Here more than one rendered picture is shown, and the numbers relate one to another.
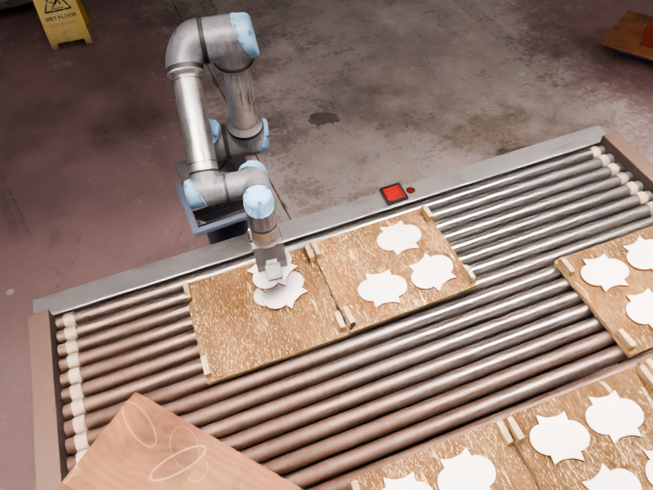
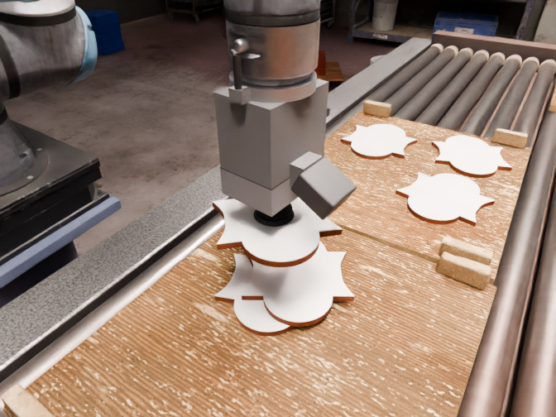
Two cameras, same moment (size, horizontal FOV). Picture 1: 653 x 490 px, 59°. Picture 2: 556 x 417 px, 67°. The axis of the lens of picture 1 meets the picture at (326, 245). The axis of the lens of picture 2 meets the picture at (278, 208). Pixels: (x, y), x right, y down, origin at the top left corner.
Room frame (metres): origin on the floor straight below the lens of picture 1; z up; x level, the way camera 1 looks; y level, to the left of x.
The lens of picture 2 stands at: (0.73, 0.39, 1.31)
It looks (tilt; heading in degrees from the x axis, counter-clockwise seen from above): 36 degrees down; 320
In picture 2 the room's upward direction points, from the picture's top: straight up
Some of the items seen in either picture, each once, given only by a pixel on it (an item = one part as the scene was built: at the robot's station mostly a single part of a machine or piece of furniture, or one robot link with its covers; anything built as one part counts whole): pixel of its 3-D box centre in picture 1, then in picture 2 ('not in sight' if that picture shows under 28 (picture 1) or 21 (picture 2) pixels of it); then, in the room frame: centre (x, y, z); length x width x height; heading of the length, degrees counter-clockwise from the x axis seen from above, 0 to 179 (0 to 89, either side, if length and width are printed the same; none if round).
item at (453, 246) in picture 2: (349, 316); (464, 254); (0.88, -0.05, 0.95); 0.06 x 0.02 x 0.03; 18
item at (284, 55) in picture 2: (263, 229); (270, 47); (1.01, 0.16, 1.21); 0.08 x 0.08 x 0.05
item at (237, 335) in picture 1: (262, 310); (283, 342); (0.94, 0.20, 0.93); 0.41 x 0.35 x 0.02; 107
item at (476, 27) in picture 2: not in sight; (464, 27); (3.14, -4.32, 0.25); 0.62 x 0.42 x 0.22; 28
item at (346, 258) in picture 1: (390, 265); (406, 173); (1.07, -0.19, 0.93); 0.41 x 0.35 x 0.02; 108
